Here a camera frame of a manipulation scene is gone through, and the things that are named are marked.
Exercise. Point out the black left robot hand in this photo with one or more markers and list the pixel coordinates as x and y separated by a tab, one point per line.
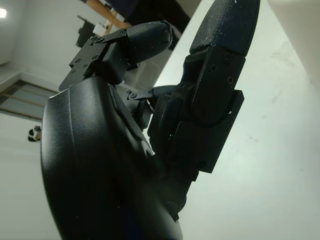
100	162

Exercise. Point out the standing person in dark trousers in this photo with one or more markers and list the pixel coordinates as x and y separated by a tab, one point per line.
160	10

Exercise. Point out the small black white device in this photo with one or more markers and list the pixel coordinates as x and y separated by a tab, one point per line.
33	133

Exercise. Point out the wood framed window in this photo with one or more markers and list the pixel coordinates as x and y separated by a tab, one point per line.
22	100

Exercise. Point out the bright ceiling light panel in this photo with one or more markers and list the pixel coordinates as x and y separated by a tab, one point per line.
2	12

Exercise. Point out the light wooden beam frame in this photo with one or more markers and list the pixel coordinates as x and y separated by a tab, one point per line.
110	12

